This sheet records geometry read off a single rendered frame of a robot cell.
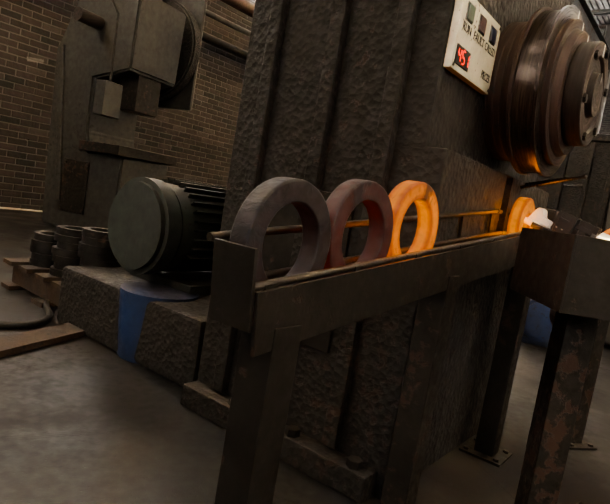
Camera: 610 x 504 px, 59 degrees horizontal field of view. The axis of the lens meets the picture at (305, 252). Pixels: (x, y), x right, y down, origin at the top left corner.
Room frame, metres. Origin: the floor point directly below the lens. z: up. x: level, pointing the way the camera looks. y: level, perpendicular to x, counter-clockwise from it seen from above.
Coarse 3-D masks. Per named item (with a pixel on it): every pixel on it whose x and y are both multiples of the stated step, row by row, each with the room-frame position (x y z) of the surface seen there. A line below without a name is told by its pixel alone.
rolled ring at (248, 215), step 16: (256, 192) 0.71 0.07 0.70; (272, 192) 0.70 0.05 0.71; (288, 192) 0.73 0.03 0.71; (304, 192) 0.75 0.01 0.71; (320, 192) 0.79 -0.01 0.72; (240, 208) 0.70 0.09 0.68; (256, 208) 0.69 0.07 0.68; (272, 208) 0.71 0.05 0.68; (304, 208) 0.78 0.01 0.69; (320, 208) 0.79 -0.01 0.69; (240, 224) 0.69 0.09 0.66; (256, 224) 0.68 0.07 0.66; (304, 224) 0.81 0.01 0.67; (320, 224) 0.79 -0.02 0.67; (240, 240) 0.68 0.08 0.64; (256, 240) 0.69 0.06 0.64; (304, 240) 0.81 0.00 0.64; (320, 240) 0.80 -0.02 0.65; (304, 256) 0.81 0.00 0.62; (320, 256) 0.80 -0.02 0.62; (256, 272) 0.70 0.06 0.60; (288, 272) 0.80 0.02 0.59; (304, 272) 0.79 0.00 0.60
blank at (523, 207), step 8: (520, 200) 1.60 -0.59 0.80; (528, 200) 1.59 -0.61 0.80; (512, 208) 1.58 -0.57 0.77; (520, 208) 1.57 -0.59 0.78; (528, 208) 1.61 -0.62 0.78; (512, 216) 1.57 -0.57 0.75; (520, 216) 1.56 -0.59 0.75; (528, 216) 1.64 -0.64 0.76; (512, 224) 1.57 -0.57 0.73; (520, 224) 1.57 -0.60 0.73; (512, 232) 1.57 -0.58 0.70
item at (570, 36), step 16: (560, 32) 1.48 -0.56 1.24; (576, 32) 1.51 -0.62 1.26; (560, 48) 1.46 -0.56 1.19; (576, 48) 1.51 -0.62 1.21; (560, 64) 1.46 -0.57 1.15; (544, 80) 1.45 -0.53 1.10; (560, 80) 1.45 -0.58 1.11; (544, 96) 1.45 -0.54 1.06; (560, 96) 1.46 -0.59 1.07; (544, 112) 1.45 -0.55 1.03; (560, 112) 1.49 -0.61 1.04; (544, 128) 1.47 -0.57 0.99; (560, 128) 1.51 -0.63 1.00; (544, 144) 1.50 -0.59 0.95; (560, 144) 1.54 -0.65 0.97; (544, 160) 1.57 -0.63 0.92; (560, 160) 1.65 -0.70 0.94
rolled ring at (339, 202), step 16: (336, 192) 0.86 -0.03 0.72; (352, 192) 0.85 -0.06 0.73; (368, 192) 0.89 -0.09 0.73; (384, 192) 0.92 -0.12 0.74; (336, 208) 0.83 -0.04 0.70; (352, 208) 0.86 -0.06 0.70; (368, 208) 0.94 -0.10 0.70; (384, 208) 0.93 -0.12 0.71; (336, 224) 0.83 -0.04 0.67; (384, 224) 0.94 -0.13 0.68; (336, 240) 0.83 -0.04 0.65; (368, 240) 0.96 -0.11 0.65; (384, 240) 0.95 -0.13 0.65; (336, 256) 0.84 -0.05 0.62; (368, 256) 0.94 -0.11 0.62; (384, 256) 0.95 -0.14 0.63
